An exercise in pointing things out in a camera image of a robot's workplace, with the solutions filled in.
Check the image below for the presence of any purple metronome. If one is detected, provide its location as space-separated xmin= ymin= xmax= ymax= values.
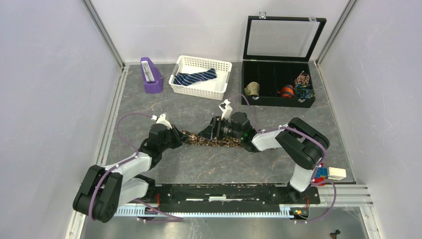
xmin=140 ymin=57 xmax=164 ymax=94

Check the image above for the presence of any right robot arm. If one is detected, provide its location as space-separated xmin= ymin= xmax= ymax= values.
xmin=199 ymin=112 xmax=330 ymax=203

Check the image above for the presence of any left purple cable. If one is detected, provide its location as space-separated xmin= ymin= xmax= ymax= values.
xmin=88 ymin=112 xmax=185 ymax=223

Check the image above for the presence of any olive rolled tie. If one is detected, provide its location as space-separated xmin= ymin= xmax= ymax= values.
xmin=244 ymin=82 xmax=260 ymax=97

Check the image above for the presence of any navy striped tie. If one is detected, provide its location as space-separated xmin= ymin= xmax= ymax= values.
xmin=173 ymin=68 xmax=217 ymax=86

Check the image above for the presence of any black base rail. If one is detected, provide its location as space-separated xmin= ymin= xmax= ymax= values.
xmin=142 ymin=183 xmax=320 ymax=213

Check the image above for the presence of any brown floral tie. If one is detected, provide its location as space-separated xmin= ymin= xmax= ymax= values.
xmin=182 ymin=130 xmax=241 ymax=148

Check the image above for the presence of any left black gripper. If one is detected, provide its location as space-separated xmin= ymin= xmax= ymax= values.
xmin=159 ymin=123 xmax=189 ymax=152

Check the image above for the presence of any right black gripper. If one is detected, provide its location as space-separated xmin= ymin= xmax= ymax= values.
xmin=198 ymin=116 xmax=243 ymax=141

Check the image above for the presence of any orange navy rolled tie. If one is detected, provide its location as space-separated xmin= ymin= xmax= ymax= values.
xmin=278 ymin=85 xmax=295 ymax=98

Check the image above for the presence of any white plastic basket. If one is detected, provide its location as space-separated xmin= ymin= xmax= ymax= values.
xmin=168 ymin=55 xmax=232 ymax=100

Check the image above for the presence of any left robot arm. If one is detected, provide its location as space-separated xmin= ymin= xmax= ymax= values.
xmin=72 ymin=123 xmax=188 ymax=223

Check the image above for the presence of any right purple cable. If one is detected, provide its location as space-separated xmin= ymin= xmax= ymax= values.
xmin=229 ymin=94 xmax=337 ymax=224

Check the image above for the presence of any black display case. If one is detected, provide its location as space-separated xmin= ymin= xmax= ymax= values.
xmin=241 ymin=16 xmax=327 ymax=108

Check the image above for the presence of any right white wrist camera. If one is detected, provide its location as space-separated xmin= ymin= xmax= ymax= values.
xmin=218 ymin=99 xmax=233 ymax=120

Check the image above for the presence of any teal patterned tie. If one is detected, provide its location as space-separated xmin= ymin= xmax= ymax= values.
xmin=294 ymin=84 xmax=316 ymax=99

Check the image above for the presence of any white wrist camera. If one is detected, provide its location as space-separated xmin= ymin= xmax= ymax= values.
xmin=218 ymin=99 xmax=233 ymax=120
xmin=151 ymin=114 xmax=173 ymax=129

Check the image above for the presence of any pink patterned tie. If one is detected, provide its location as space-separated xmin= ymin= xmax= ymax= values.
xmin=294 ymin=71 xmax=311 ymax=86

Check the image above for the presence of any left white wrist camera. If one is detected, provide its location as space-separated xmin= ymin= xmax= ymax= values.
xmin=151 ymin=114 xmax=173 ymax=129

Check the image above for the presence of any purple cable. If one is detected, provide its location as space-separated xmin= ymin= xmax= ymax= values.
xmin=88 ymin=112 xmax=185 ymax=223
xmin=229 ymin=94 xmax=337 ymax=224

